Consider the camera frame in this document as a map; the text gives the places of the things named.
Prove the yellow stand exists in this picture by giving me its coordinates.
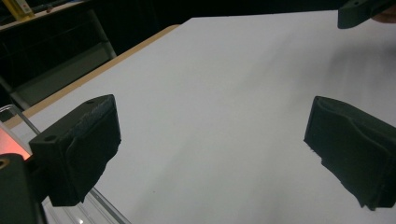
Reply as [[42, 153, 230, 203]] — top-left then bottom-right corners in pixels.
[[2, 0, 35, 21]]

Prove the white metal desk frame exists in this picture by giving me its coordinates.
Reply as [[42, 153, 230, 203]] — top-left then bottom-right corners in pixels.
[[0, 8, 118, 110]]

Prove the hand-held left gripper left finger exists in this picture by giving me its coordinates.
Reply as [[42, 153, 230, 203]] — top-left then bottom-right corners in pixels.
[[28, 93, 122, 207]]

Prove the clear plastic packaging box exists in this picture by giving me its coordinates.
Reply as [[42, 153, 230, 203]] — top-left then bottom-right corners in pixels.
[[0, 104, 133, 224]]

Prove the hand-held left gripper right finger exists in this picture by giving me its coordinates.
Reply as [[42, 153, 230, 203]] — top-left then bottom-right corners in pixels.
[[303, 95, 396, 212]]

